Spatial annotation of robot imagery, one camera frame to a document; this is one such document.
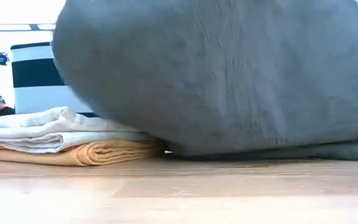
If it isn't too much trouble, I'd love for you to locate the pale orange waffle towel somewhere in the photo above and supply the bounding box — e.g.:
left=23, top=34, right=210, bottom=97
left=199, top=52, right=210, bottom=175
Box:
left=0, top=139, right=165, bottom=167

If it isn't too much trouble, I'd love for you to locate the grey towel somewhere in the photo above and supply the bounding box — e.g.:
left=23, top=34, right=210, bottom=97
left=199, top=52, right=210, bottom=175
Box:
left=51, top=0, right=358, bottom=161

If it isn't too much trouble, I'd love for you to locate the navy white striped fabric bin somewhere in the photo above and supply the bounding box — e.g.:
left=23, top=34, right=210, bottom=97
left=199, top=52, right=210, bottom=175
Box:
left=10, top=42, right=99, bottom=118

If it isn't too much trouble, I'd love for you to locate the person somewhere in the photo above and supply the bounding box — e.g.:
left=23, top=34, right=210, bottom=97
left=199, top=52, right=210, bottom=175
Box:
left=0, top=95, right=16, bottom=118

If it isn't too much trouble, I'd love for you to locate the white towel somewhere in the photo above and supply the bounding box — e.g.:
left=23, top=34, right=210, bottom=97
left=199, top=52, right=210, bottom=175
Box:
left=0, top=106, right=155, bottom=154

